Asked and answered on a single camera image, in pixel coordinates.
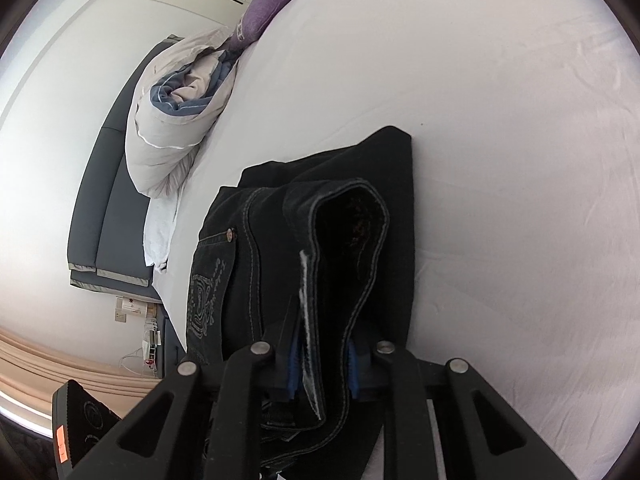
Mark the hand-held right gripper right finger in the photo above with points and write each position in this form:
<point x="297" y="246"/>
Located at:
<point x="354" y="370"/>

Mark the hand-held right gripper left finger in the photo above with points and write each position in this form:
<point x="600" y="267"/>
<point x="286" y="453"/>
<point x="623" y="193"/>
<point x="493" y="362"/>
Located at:
<point x="292" y="360"/>

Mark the black denim pants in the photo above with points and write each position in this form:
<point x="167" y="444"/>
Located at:
<point x="280" y="240"/>

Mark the flat white pillow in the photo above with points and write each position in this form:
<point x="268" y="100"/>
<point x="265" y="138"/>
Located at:
<point x="160" y="230"/>

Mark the dark grey headboard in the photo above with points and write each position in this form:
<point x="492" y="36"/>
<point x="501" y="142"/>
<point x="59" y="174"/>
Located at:
<point x="100" y="210"/>

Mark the bed with white sheet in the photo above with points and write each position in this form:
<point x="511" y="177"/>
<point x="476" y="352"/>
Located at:
<point x="475" y="160"/>

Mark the rolled grey duvet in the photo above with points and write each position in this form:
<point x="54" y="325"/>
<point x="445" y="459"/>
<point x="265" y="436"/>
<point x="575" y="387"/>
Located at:
<point x="160" y="150"/>

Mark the purple cushion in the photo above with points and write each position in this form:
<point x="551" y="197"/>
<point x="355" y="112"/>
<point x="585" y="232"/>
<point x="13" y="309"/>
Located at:
<point x="270" y="5"/>

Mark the bedside wall socket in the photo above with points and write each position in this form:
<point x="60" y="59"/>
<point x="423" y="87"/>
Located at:
<point x="127" y="308"/>

